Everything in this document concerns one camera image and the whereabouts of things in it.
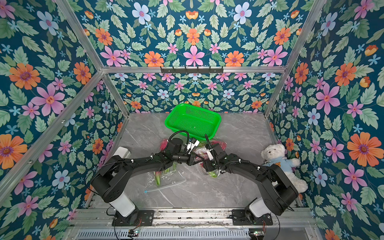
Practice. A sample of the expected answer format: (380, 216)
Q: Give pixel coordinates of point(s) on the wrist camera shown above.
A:
(192, 144)
(211, 151)

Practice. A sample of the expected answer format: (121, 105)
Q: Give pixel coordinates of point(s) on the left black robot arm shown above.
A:
(112, 178)

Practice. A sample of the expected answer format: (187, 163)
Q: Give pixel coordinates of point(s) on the white teddy bear blue shirt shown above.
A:
(275, 155)

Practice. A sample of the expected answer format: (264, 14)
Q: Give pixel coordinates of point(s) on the aluminium front rail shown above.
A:
(192, 224)

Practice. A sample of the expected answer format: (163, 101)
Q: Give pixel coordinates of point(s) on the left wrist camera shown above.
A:
(192, 144)

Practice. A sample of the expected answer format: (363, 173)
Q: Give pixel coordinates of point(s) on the green plastic basket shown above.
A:
(198, 122)

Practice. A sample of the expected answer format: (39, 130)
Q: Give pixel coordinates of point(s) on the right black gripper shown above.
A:
(208, 162)

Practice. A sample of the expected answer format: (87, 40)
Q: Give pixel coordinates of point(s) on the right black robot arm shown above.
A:
(276, 190)

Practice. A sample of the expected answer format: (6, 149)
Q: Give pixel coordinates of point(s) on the black hook rail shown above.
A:
(192, 70)

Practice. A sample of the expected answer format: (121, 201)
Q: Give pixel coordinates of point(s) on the clear zip-top bag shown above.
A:
(168, 178)
(208, 165)

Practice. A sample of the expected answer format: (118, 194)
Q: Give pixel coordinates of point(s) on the pink dragon fruit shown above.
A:
(164, 171)
(202, 151)

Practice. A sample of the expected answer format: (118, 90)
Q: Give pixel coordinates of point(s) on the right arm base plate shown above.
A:
(242, 217)

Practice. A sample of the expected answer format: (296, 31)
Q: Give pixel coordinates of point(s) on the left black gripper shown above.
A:
(192, 157)

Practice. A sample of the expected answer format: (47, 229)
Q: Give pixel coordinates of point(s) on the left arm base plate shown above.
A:
(133, 217)

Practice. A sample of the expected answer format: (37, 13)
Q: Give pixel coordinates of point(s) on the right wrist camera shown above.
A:
(211, 151)

